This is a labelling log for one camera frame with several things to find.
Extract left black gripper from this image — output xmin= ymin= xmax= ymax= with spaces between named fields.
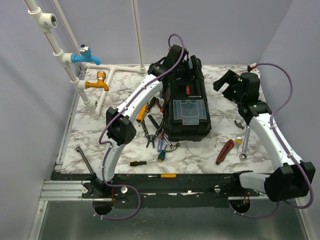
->
xmin=173 ymin=56 xmax=204 ymax=88

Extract black plastic toolbox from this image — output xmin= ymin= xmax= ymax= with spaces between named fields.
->
xmin=162 ymin=58 xmax=212 ymax=142

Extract red black pliers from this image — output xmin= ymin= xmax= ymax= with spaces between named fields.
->
xmin=155 ymin=98 xmax=164 ymax=113

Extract red black utility knife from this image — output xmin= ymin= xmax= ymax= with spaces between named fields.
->
xmin=215 ymin=139 xmax=235 ymax=165

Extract silver claw hammer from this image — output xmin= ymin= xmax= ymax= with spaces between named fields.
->
xmin=163 ymin=134 xmax=180 ymax=152

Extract black long nose pliers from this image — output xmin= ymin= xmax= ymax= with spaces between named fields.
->
xmin=141 ymin=114 xmax=165 ymax=149

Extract blue handle screwdriver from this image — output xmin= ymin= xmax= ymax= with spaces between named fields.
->
xmin=157 ymin=132 xmax=164 ymax=153

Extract green stubby screwdriver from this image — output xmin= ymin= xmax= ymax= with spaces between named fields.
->
xmin=157 ymin=149 xmax=166 ymax=162

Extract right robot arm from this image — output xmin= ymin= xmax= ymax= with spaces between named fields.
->
xmin=213 ymin=70 xmax=316 ymax=202

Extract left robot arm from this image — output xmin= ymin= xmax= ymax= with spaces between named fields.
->
xmin=93 ymin=44 xmax=203 ymax=198

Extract small black claw hammer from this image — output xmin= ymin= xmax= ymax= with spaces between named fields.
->
xmin=234 ymin=119 xmax=245 ymax=130

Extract yellow black electric screwdriver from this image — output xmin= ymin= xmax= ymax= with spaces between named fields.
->
xmin=136 ymin=96 xmax=157 ymax=123

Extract silver ratchet wrench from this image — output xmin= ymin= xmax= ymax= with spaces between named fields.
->
xmin=239 ymin=125 xmax=251 ymax=160

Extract orange water tap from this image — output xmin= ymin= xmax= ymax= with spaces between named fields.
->
xmin=85 ymin=71 xmax=109 ymax=92

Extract blue water tap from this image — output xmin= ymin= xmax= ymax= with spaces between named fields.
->
xmin=71 ymin=43 xmax=101 ymax=66

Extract orange handle screwdriver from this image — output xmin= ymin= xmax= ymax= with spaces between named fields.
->
xmin=148 ymin=173 xmax=177 ymax=179

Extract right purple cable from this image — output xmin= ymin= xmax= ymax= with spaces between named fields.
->
xmin=228 ymin=62 xmax=315 ymax=220

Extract purple cable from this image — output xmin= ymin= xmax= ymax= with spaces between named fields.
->
xmin=92 ymin=34 xmax=186 ymax=221
xmin=228 ymin=62 xmax=315 ymax=220

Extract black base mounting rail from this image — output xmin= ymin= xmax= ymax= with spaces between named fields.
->
xmin=49 ymin=172 xmax=292 ymax=210

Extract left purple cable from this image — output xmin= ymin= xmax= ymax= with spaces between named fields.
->
xmin=92 ymin=34 xmax=186 ymax=221

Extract white PVC pipe frame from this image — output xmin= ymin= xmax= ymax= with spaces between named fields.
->
xmin=25 ymin=0 xmax=147 ymax=119

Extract aluminium extrusion rail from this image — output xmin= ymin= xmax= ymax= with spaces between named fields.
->
xmin=39 ymin=180 xmax=84 ymax=202

